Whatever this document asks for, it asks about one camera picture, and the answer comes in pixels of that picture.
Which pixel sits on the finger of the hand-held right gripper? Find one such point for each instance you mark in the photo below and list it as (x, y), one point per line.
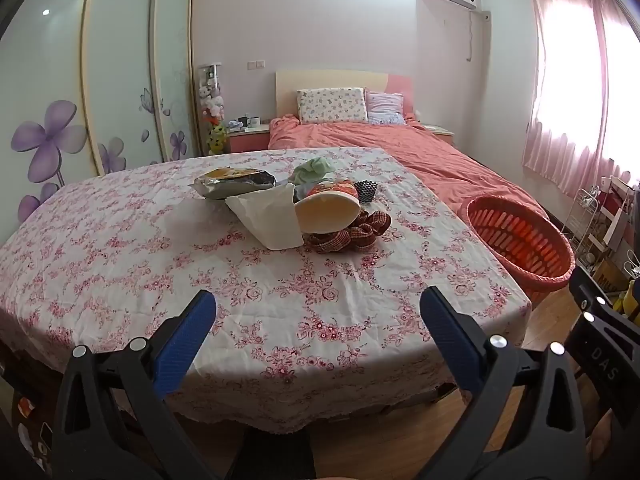
(607, 312)

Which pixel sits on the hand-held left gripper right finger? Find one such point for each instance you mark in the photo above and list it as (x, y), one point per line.
(450, 340)

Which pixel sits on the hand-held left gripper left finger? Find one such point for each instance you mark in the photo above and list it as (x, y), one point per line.
(185, 335)

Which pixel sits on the orange plastic laundry basket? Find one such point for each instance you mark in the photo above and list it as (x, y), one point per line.
(520, 245)

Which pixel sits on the silver yellow snack bag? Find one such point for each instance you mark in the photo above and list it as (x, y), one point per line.
(225, 185)

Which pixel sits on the yellow plastic bag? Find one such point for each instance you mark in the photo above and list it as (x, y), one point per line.
(627, 305)

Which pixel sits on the pink floral tablecloth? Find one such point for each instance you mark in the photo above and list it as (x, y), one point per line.
(150, 260)

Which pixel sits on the red plaid scrunchie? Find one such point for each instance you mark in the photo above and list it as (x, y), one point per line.
(360, 235)

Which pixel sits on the black mesh sleeve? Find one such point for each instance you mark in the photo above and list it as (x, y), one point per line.
(366, 191)

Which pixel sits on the orange instant noodle cup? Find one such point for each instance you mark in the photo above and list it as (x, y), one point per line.
(325, 210)

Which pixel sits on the yellow plush toy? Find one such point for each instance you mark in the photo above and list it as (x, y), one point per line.
(217, 140)

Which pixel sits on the pink nightstand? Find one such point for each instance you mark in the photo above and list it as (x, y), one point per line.
(247, 141)

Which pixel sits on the coral bed quilt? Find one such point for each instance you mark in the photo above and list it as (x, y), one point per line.
(380, 145)

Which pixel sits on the cream nightstand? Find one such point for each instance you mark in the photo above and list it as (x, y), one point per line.
(440, 132)

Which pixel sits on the light green cloth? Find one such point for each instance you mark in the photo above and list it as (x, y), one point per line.
(312, 170)

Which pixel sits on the pink curtain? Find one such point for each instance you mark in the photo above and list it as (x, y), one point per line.
(565, 100)

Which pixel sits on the pink striped pillow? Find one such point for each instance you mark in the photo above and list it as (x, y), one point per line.
(385, 107)

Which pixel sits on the glass column with plush toys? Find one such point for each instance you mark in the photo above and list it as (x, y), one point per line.
(211, 95)

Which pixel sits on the floral print pillow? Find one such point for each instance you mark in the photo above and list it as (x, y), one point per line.
(330, 105)

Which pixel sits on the glass wardrobe with purple flowers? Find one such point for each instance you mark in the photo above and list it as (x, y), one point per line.
(115, 60)

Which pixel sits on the cream and pink headboard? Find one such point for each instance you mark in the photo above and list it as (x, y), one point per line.
(325, 80)

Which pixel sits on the white air conditioner pipe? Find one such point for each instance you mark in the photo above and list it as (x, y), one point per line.
(471, 35)

